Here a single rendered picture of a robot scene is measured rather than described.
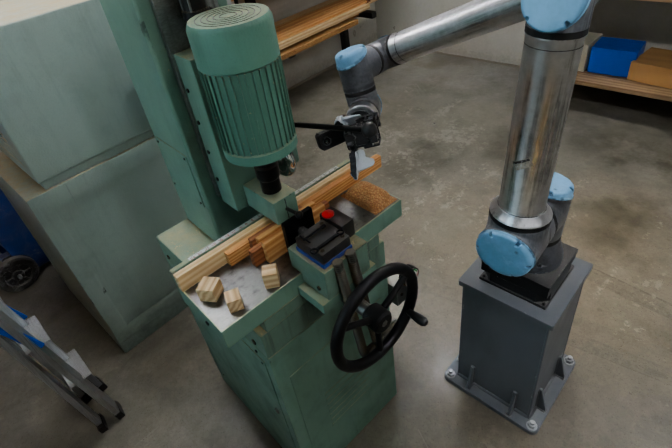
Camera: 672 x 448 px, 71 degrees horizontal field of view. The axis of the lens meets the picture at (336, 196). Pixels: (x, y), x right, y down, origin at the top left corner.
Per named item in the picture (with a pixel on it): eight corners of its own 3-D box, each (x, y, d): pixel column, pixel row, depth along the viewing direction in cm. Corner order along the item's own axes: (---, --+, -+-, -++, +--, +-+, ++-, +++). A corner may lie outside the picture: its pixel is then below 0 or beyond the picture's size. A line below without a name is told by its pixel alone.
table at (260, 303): (251, 376, 100) (244, 359, 96) (183, 302, 119) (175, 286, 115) (429, 228, 130) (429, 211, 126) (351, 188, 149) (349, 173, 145)
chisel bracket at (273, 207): (280, 230, 120) (273, 204, 115) (248, 209, 129) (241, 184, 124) (302, 216, 123) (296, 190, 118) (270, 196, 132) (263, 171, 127)
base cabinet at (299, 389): (311, 485, 159) (267, 362, 117) (221, 379, 196) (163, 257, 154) (398, 393, 181) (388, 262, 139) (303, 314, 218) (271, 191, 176)
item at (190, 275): (183, 292, 113) (176, 278, 110) (179, 288, 115) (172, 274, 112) (357, 177, 143) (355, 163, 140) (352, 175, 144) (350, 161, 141)
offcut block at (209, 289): (216, 302, 110) (212, 291, 107) (200, 301, 111) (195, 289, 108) (224, 288, 113) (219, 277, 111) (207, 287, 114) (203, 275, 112)
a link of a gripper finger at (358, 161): (374, 174, 111) (371, 142, 115) (350, 180, 113) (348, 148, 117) (377, 180, 114) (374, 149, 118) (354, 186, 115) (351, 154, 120)
